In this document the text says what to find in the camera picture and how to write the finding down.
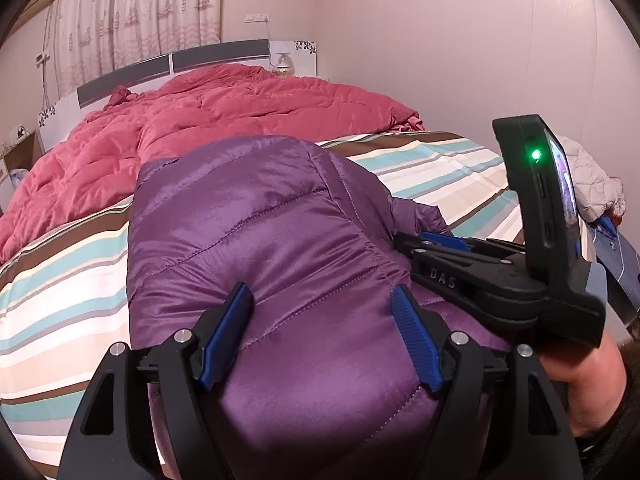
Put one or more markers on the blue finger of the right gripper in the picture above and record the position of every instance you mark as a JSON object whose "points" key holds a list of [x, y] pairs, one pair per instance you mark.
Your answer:
{"points": [[446, 241]]}

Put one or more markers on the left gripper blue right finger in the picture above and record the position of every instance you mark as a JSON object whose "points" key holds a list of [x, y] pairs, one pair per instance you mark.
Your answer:
{"points": [[434, 354]]}

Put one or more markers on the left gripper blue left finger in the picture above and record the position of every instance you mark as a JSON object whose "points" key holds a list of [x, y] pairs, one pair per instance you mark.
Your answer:
{"points": [[220, 331]]}

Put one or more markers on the purple quilted down jacket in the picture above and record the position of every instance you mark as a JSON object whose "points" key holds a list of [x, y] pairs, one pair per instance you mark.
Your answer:
{"points": [[322, 386]]}

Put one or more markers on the person right hand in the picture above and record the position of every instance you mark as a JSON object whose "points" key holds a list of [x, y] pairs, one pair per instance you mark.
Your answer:
{"points": [[596, 382]]}

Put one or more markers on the blue garment pile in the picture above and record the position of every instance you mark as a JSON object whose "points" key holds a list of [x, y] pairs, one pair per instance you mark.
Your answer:
{"points": [[620, 263]]}

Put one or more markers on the white quilted garment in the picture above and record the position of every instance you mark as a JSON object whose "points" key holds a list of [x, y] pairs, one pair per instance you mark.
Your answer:
{"points": [[597, 193]]}

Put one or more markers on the striped bed sheet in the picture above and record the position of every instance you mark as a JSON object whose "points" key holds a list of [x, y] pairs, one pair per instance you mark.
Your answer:
{"points": [[80, 401]]}

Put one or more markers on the red quilted comforter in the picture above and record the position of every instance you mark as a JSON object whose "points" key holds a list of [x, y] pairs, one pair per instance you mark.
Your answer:
{"points": [[98, 164]]}

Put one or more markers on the small bedside lamp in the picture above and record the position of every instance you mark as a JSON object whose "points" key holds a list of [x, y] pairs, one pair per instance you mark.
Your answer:
{"points": [[285, 66]]}

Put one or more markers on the wooden bedside desk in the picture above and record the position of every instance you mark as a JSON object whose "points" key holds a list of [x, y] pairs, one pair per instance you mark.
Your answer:
{"points": [[21, 155]]}

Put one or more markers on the white grey bed headboard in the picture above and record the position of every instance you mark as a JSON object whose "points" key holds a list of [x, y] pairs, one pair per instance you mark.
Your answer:
{"points": [[57, 121]]}

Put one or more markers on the patterned window curtain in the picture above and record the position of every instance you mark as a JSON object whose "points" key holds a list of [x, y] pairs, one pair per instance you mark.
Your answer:
{"points": [[95, 37]]}

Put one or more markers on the wall power outlet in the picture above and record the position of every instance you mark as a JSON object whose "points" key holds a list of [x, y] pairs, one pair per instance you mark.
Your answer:
{"points": [[256, 18]]}

